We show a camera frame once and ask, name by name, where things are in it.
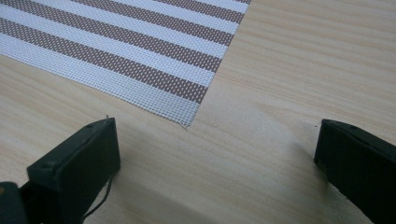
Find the brown white striped placemat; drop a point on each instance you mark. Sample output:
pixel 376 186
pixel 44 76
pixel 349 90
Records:
pixel 124 46

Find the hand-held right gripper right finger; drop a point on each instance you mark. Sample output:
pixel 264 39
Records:
pixel 361 165

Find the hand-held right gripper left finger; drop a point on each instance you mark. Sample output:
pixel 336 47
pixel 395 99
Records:
pixel 74 168

